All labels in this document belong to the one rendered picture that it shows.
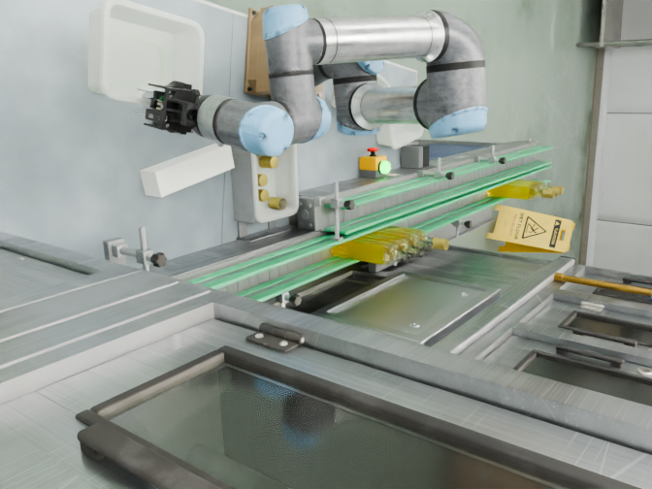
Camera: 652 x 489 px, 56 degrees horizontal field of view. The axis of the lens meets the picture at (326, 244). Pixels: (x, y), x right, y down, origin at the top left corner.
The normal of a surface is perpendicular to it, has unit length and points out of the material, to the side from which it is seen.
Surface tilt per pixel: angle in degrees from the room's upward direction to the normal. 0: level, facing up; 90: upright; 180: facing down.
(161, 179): 0
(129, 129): 0
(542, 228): 75
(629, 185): 90
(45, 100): 0
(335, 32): 25
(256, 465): 90
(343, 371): 90
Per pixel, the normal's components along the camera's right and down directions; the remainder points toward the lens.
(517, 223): -0.33, -0.29
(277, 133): 0.77, 0.29
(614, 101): -0.62, 0.22
